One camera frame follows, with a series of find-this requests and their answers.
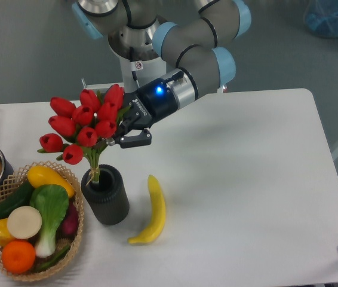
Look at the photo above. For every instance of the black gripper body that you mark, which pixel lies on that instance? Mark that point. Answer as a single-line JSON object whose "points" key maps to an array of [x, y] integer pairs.
{"points": [[146, 106]]}

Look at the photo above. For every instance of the red tulip bouquet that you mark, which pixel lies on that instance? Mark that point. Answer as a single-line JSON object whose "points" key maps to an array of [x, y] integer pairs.
{"points": [[77, 129]]}

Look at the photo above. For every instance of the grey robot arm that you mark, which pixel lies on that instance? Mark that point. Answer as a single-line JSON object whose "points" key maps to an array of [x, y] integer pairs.
{"points": [[197, 62]]}

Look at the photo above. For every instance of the dark grey ribbed vase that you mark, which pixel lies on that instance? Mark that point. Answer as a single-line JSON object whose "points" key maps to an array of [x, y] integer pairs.
{"points": [[107, 198]]}

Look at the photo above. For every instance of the yellow plastic banana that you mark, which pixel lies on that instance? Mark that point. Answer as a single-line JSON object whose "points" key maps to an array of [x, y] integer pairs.
{"points": [[158, 215]]}

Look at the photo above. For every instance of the green bok choy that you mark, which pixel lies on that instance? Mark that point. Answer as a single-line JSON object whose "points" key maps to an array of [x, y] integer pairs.
{"points": [[52, 202]]}

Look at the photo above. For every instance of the yellow squash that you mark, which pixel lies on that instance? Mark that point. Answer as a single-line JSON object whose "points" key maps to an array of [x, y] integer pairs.
{"points": [[43, 175]]}

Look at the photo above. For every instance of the purple onion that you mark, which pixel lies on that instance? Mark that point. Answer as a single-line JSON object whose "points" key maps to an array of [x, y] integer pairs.
{"points": [[69, 225]]}

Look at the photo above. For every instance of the woven wicker basket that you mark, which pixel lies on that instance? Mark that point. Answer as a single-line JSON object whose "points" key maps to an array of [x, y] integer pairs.
{"points": [[61, 240]]}

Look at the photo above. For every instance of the green cucumber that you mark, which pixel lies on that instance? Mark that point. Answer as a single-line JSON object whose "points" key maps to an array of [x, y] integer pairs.
{"points": [[13, 195]]}

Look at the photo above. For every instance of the white round radish slice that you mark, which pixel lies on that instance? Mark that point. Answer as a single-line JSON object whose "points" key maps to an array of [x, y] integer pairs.
{"points": [[24, 222]]}

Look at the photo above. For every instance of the green chili pepper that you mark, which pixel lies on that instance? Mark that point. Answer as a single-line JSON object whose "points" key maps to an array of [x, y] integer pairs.
{"points": [[52, 261]]}

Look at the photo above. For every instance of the orange fruit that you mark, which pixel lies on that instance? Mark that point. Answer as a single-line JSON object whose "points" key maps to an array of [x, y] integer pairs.
{"points": [[18, 256]]}

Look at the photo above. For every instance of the yellow bell pepper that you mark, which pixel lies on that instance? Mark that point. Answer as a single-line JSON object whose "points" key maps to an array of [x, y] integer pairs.
{"points": [[5, 235]]}

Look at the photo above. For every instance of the blue plastic bag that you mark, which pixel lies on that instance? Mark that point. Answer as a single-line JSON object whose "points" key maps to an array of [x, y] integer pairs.
{"points": [[321, 18]]}

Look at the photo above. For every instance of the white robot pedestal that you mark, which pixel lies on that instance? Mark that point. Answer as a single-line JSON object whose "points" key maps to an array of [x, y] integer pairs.
{"points": [[133, 45]]}

